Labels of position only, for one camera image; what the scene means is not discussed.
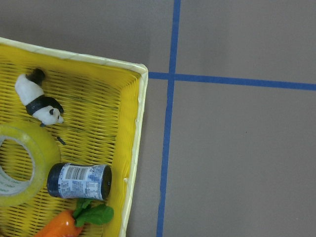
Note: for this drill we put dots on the yellow packing tape roll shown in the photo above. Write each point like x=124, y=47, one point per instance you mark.
x=43, y=152

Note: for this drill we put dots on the small blue labelled bottle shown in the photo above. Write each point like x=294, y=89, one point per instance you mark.
x=68, y=180

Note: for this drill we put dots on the toy panda figurine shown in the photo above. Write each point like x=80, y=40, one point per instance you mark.
x=44, y=108

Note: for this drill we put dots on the orange toy carrot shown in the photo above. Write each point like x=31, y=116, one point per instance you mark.
x=70, y=223

